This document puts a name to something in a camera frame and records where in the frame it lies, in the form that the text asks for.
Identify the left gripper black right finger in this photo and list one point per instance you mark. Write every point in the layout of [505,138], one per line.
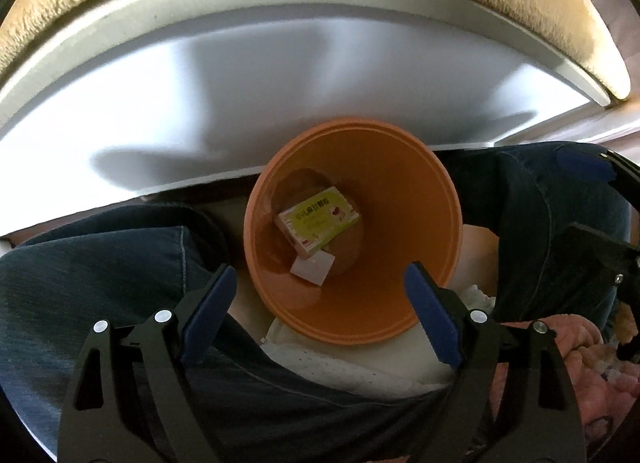
[510,384]

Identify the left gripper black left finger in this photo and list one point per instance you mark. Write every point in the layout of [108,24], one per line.
[128,399]

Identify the orange plastic trash bin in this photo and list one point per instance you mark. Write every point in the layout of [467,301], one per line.
[409,211]

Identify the dark blue jeans legs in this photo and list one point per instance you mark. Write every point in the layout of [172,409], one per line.
[123,265]

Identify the pink fluffy slipper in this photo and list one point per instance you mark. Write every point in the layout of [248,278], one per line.
[606,388]

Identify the white perforated slipper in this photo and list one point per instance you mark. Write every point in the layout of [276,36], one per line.
[403,367]

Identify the white paper scrap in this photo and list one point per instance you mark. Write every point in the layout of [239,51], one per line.
[315,268]

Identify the green and white carton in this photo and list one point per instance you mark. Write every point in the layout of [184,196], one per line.
[313,223]

